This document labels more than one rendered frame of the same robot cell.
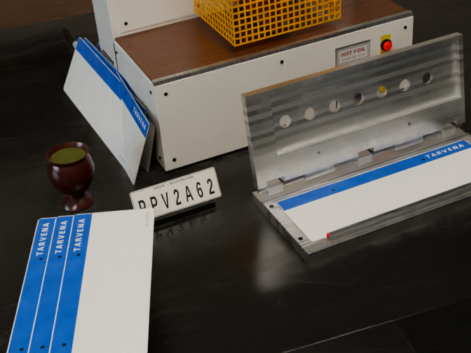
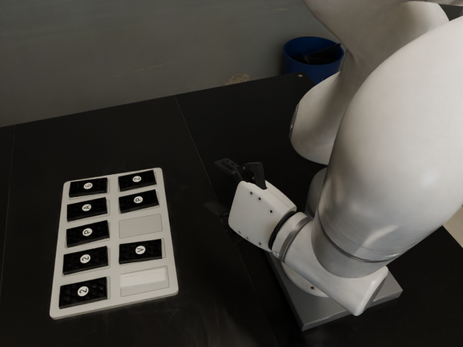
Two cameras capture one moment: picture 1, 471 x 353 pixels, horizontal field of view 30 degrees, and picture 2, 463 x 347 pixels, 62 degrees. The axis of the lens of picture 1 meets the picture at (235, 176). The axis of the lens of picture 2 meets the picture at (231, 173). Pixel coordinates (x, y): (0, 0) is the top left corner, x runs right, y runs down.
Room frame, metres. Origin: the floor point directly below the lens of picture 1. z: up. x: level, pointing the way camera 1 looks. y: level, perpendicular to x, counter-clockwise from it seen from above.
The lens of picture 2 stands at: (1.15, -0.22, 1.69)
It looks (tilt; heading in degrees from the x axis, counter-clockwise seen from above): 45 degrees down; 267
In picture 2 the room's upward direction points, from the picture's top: straight up
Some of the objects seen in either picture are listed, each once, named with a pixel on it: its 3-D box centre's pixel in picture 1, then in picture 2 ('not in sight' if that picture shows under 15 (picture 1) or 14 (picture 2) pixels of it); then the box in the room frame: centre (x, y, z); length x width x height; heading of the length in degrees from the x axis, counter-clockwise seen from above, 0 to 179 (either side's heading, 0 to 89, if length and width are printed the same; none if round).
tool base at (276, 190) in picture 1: (389, 185); not in sight; (1.27, -0.27, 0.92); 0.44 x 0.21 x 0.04; 112
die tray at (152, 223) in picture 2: not in sight; (114, 231); (1.40, -0.81, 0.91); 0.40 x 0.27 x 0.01; 99
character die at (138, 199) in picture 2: not in sight; (138, 201); (1.35, -0.90, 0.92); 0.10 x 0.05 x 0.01; 14
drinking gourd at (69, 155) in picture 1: (72, 178); not in sight; (1.33, 0.29, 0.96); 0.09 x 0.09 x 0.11
